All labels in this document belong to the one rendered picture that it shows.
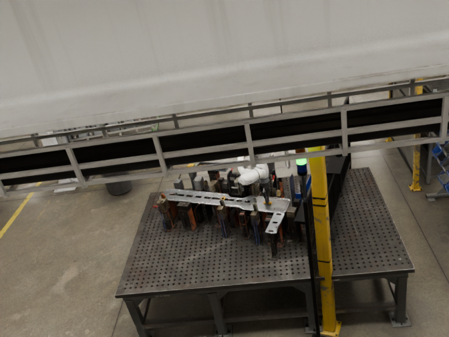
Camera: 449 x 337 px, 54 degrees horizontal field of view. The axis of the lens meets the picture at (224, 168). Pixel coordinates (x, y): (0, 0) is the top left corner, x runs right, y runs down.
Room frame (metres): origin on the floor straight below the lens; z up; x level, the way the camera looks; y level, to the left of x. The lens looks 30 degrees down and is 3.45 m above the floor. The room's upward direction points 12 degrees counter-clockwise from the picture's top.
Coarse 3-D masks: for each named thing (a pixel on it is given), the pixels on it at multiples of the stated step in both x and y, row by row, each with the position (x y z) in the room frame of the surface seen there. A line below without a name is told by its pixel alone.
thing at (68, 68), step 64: (0, 0) 0.51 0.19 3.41; (64, 0) 0.50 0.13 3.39; (128, 0) 0.49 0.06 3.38; (192, 0) 0.48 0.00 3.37; (256, 0) 0.47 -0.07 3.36; (320, 0) 0.46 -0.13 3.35; (384, 0) 0.45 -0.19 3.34; (448, 0) 0.44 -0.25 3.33; (0, 64) 0.51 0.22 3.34; (64, 64) 0.50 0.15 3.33; (128, 64) 0.49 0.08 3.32; (192, 64) 0.48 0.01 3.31; (256, 64) 0.47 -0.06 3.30; (320, 64) 0.44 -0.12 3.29; (384, 64) 0.40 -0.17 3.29; (448, 64) 0.37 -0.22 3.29; (0, 128) 0.44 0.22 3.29; (64, 128) 0.43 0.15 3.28
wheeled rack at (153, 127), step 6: (138, 120) 7.72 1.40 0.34; (138, 126) 7.55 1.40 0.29; (144, 126) 7.44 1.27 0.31; (150, 126) 7.44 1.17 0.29; (156, 126) 7.42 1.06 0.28; (90, 132) 7.59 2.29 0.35; (108, 132) 7.49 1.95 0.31; (114, 132) 7.47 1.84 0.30; (120, 132) 7.31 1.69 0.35; (126, 132) 7.41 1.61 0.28; (132, 132) 7.34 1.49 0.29; (138, 132) 7.22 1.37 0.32; (78, 138) 7.51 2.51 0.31; (84, 138) 7.50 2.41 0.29; (90, 138) 7.47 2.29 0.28; (96, 138) 7.41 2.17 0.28
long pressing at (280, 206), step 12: (168, 192) 3.95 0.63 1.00; (180, 192) 3.90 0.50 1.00; (192, 192) 3.86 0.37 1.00; (204, 192) 3.80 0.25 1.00; (216, 204) 3.56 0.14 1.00; (228, 204) 3.51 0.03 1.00; (240, 204) 3.47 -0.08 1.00; (252, 204) 3.43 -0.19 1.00; (264, 204) 3.40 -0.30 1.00; (276, 204) 3.36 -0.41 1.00; (288, 204) 3.32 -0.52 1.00
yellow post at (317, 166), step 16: (320, 160) 2.62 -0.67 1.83; (320, 176) 2.62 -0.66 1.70; (320, 192) 2.63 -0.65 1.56; (320, 208) 2.63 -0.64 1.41; (320, 224) 2.64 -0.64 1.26; (320, 240) 2.64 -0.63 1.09; (320, 256) 2.65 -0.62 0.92; (320, 272) 2.65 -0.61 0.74; (320, 288) 2.66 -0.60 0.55; (336, 320) 2.74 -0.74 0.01; (336, 336) 2.57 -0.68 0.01
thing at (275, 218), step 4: (276, 212) 3.24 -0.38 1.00; (276, 216) 3.18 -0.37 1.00; (280, 216) 3.17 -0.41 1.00; (272, 220) 3.13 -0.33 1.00; (276, 220) 3.12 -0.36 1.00; (280, 220) 3.11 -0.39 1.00; (272, 224) 3.08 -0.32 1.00; (276, 224) 3.06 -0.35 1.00; (280, 224) 3.06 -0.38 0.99; (268, 228) 3.03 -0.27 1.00; (272, 228) 3.02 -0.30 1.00; (276, 228) 3.01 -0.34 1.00; (268, 232) 2.98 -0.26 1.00; (272, 232) 2.97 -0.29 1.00; (276, 232) 2.96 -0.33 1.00
